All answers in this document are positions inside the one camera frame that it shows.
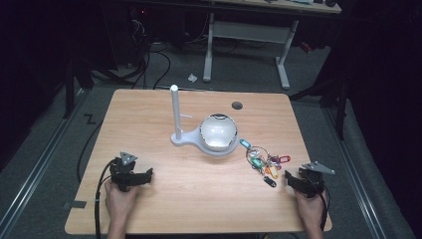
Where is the person's left hand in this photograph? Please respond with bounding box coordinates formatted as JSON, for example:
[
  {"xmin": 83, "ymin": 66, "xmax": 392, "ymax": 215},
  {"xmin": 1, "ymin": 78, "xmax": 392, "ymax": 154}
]
[{"xmin": 104, "ymin": 180, "xmax": 140, "ymax": 218}]

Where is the bundle of black floor cables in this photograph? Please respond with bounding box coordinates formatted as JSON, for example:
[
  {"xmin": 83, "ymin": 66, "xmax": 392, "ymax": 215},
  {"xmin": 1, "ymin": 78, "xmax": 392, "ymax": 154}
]
[{"xmin": 128, "ymin": 18, "xmax": 172, "ymax": 91}]

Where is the thin black floor cable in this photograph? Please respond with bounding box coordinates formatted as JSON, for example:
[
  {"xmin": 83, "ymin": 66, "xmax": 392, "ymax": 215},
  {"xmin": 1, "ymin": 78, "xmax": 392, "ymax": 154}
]
[{"xmin": 76, "ymin": 119, "xmax": 105, "ymax": 184}]

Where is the person's right hand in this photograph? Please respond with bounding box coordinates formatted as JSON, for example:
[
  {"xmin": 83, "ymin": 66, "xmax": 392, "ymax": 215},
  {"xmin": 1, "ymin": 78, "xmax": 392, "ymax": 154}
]
[{"xmin": 294, "ymin": 189, "xmax": 328, "ymax": 225}]

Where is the key ring with coloured tags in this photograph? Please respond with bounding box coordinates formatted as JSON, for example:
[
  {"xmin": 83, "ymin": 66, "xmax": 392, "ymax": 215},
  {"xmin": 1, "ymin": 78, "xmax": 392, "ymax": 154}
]
[{"xmin": 239, "ymin": 137, "xmax": 292, "ymax": 189}]

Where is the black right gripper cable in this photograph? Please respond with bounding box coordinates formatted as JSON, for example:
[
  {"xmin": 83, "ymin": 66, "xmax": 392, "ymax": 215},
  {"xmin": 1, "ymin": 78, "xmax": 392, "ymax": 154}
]
[{"xmin": 318, "ymin": 184, "xmax": 330, "ymax": 232}]

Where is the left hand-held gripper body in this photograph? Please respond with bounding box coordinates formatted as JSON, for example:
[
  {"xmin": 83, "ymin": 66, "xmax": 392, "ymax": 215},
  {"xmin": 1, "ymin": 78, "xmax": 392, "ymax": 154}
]
[{"xmin": 108, "ymin": 151, "xmax": 144, "ymax": 192}]

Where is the silver metal bowl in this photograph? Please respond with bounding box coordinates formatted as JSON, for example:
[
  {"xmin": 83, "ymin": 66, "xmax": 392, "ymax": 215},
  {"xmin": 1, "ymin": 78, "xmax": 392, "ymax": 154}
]
[{"xmin": 199, "ymin": 113, "xmax": 239, "ymax": 153}]

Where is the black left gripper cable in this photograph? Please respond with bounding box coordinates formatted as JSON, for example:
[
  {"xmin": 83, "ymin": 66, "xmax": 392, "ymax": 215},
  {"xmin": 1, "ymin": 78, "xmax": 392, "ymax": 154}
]
[{"xmin": 94, "ymin": 158, "xmax": 117, "ymax": 239}]

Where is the black metal stand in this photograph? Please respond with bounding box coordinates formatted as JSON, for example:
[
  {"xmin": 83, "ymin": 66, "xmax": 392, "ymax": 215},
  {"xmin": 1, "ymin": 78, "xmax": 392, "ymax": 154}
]
[
  {"xmin": 288, "ymin": 74, "xmax": 350, "ymax": 141},
  {"xmin": 62, "ymin": 56, "xmax": 96, "ymax": 120}
]

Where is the desk with white legs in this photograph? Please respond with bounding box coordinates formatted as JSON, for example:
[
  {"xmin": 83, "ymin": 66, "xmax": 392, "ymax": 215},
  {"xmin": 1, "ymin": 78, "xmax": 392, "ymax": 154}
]
[{"xmin": 201, "ymin": 0, "xmax": 342, "ymax": 91}]

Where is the metal floor rail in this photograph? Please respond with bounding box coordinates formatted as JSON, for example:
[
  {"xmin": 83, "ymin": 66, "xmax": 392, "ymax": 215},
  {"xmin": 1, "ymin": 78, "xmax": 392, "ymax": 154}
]
[
  {"xmin": 0, "ymin": 89, "xmax": 92, "ymax": 239},
  {"xmin": 321, "ymin": 105, "xmax": 388, "ymax": 239}
]

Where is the white stand with post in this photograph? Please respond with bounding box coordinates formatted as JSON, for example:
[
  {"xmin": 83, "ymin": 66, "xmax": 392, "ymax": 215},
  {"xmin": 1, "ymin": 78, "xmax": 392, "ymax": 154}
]
[{"xmin": 169, "ymin": 84, "xmax": 241, "ymax": 157}]

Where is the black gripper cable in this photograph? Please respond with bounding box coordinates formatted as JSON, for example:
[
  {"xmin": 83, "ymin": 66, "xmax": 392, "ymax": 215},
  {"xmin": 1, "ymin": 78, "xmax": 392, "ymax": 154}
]
[
  {"xmin": 318, "ymin": 184, "xmax": 330, "ymax": 232},
  {"xmin": 94, "ymin": 158, "xmax": 117, "ymax": 239}
]

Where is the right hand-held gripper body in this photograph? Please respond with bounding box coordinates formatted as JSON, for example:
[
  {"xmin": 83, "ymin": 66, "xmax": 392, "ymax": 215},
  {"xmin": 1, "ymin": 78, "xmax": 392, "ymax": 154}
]
[{"xmin": 297, "ymin": 160, "xmax": 336, "ymax": 199}]

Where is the grey tape strip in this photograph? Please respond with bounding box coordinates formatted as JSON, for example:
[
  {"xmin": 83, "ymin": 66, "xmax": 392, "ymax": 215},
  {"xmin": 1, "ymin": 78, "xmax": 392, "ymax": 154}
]
[{"xmin": 62, "ymin": 199, "xmax": 89, "ymax": 210}]

